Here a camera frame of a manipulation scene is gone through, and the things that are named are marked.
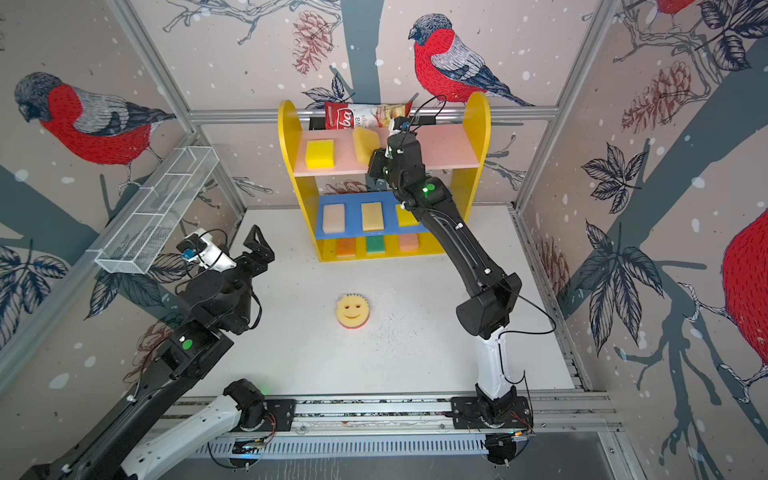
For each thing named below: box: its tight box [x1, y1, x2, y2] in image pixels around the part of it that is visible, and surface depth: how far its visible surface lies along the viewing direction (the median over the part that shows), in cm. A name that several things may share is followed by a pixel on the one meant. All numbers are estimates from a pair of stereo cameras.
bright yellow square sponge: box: [305, 140, 335, 169], surface depth 76 cm
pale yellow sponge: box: [361, 202, 384, 232], surface depth 100 cm
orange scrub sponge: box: [336, 238, 357, 257], surface depth 108 cm
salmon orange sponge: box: [399, 233, 419, 251], surface depth 109 cm
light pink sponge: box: [322, 203, 345, 234], surface depth 98 cm
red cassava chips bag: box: [324, 100, 413, 130], surface depth 88 cm
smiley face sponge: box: [336, 293, 370, 329], surface depth 91 cm
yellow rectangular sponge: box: [352, 127, 380, 165], surface depth 76 cm
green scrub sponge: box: [366, 236, 385, 254], surface depth 108 cm
